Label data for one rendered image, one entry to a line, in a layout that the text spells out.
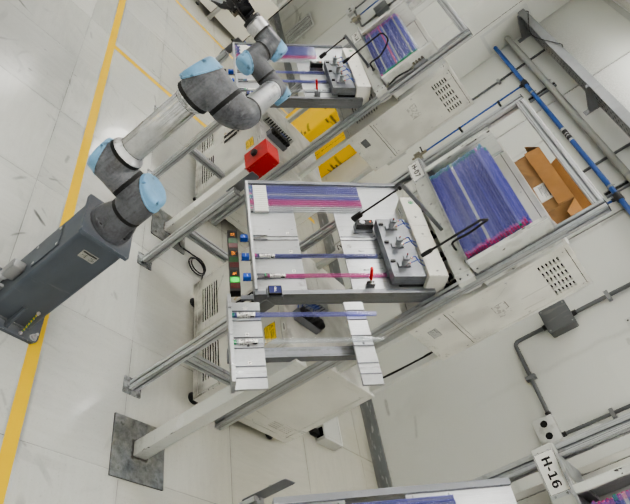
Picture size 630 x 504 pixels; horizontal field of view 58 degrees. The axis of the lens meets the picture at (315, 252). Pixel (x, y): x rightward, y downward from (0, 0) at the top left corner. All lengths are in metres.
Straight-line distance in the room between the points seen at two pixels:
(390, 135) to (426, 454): 1.97
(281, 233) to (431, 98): 1.48
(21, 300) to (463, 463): 2.56
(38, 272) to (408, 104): 2.24
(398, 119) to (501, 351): 1.57
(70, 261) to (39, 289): 0.18
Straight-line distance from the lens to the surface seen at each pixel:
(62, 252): 2.03
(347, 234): 2.45
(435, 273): 2.27
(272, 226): 2.42
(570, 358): 3.63
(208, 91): 1.73
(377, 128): 3.50
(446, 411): 3.81
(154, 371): 2.42
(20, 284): 2.18
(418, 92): 3.45
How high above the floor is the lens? 1.71
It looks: 20 degrees down
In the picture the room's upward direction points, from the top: 57 degrees clockwise
